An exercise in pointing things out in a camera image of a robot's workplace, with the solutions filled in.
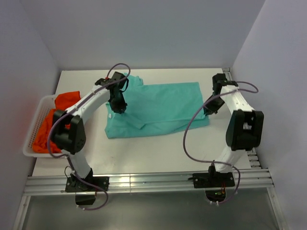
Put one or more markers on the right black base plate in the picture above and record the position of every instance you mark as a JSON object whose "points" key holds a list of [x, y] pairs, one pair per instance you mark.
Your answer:
{"points": [[212, 180]]}

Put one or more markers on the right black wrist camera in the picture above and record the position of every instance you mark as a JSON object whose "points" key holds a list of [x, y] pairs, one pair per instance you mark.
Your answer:
{"points": [[219, 80]]}

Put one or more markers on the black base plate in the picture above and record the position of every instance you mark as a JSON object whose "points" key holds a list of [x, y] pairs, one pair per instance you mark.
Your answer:
{"points": [[73, 185], [212, 180]]}

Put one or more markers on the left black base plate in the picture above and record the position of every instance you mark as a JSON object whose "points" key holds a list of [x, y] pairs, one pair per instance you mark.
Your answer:
{"points": [[73, 185]]}

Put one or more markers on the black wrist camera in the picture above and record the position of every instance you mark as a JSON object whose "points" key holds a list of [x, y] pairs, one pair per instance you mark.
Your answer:
{"points": [[219, 80], [118, 81]]}

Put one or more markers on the orange t-shirt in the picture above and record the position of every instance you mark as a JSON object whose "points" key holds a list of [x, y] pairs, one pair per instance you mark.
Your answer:
{"points": [[61, 102]]}

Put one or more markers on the white plastic basket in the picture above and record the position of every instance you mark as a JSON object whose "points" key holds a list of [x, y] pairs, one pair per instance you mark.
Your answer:
{"points": [[45, 105]]}

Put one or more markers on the right side aluminium rail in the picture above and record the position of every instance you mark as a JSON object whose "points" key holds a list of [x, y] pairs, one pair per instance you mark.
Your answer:
{"points": [[275, 204]]}

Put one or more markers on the front aluminium rail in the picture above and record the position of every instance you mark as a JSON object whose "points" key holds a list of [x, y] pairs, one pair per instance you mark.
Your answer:
{"points": [[143, 183]]}

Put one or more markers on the aluminium rail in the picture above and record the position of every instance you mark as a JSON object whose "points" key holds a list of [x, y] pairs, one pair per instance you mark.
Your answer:
{"points": [[275, 204], [143, 183]]}

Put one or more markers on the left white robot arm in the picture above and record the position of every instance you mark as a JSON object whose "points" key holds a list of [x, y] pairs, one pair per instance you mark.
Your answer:
{"points": [[67, 136]]}

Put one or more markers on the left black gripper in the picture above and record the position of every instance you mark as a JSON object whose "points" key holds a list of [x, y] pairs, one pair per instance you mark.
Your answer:
{"points": [[122, 106]]}

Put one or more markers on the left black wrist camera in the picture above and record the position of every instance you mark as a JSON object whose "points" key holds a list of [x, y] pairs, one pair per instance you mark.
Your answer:
{"points": [[118, 81]]}

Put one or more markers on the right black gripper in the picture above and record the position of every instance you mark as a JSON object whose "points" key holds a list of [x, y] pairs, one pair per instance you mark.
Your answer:
{"points": [[208, 107]]}

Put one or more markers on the teal t-shirt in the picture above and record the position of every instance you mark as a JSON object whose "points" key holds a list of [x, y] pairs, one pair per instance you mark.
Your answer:
{"points": [[157, 109]]}

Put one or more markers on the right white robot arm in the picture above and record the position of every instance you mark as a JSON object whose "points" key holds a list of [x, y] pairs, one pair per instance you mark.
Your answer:
{"points": [[245, 125]]}

